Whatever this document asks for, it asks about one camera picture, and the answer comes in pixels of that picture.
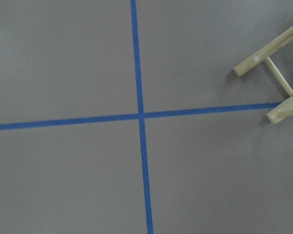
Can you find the wooden dish rack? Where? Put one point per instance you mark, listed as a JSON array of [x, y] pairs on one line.
[[285, 109]]

